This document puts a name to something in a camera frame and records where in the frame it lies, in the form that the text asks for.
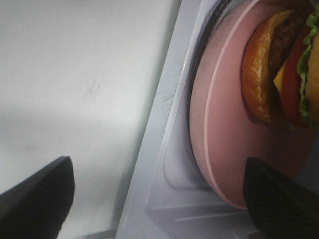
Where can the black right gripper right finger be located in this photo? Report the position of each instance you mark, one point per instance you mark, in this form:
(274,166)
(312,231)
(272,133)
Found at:
(279,207)

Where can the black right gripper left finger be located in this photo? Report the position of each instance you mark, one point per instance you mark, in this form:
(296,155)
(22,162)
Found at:
(37,207)

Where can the pink plate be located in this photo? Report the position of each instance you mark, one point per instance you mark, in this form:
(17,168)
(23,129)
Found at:
(223,132)

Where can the burger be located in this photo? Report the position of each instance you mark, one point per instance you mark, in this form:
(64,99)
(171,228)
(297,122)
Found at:
(280,67)

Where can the white microwave oven body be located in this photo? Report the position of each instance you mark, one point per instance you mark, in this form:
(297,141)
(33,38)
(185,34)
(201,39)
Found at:
(167,197)

